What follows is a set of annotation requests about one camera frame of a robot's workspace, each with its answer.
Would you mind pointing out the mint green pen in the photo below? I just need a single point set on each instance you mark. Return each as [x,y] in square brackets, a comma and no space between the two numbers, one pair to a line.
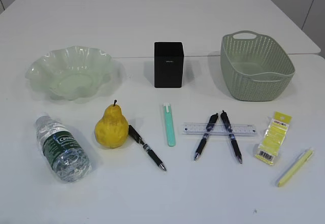
[169,125]

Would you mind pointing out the yellow pear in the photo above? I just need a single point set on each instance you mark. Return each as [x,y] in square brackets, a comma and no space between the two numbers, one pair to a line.
[112,129]

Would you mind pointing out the clear water bottle green label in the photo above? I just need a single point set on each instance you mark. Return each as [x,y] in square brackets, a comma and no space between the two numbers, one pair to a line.
[66,158]

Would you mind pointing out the yellow sticky note packet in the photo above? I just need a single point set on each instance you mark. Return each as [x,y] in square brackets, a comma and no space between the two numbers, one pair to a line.
[268,150]

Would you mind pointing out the yellow pen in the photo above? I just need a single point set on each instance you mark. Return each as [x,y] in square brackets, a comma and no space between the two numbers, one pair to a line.
[299,162]

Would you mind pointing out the black pen left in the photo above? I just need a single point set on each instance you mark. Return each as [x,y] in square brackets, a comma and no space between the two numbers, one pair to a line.
[135,135]

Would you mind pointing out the black pen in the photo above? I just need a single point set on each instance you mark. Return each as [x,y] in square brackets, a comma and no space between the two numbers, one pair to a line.
[228,127]
[135,135]
[212,121]

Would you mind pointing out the clear plastic ruler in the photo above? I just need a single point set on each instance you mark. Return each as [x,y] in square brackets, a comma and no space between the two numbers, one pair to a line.
[219,129]

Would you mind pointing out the black square pen holder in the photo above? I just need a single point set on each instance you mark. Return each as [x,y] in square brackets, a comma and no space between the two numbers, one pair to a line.
[168,64]

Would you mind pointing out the black pen middle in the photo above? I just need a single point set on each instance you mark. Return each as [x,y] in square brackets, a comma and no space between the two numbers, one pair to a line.
[212,121]

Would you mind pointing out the black pen right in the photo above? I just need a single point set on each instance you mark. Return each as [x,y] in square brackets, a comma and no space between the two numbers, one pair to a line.
[228,127]

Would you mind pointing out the frosted green wavy plate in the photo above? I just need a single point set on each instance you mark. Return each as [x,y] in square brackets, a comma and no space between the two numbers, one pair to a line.
[70,73]

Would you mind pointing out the green woven plastic basket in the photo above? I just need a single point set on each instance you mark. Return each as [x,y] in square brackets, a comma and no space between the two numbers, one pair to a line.
[255,70]

